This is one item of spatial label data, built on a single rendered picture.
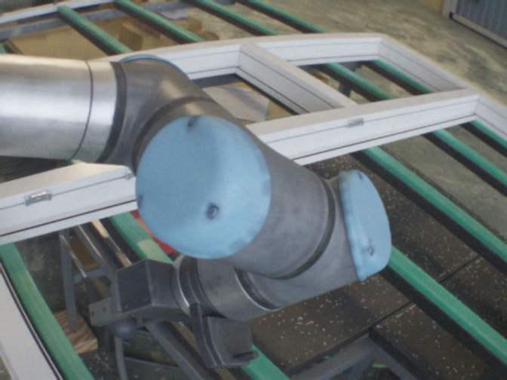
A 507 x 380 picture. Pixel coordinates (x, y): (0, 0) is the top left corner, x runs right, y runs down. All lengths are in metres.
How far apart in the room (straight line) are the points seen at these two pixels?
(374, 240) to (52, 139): 0.27
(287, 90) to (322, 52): 0.35
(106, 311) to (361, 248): 0.32
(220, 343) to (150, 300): 0.08
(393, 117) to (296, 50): 0.42
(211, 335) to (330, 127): 0.73
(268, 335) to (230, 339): 0.61
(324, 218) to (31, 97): 0.24
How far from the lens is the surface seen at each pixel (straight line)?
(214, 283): 0.55
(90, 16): 2.17
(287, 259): 0.45
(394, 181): 1.27
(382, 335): 1.26
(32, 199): 0.92
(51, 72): 0.47
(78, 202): 0.96
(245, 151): 0.40
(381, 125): 1.35
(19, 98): 0.45
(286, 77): 1.44
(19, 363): 0.65
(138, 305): 0.59
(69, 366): 0.74
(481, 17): 7.52
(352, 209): 0.48
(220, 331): 0.58
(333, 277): 0.50
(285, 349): 1.18
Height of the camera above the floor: 1.44
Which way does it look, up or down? 32 degrees down
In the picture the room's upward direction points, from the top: 9 degrees clockwise
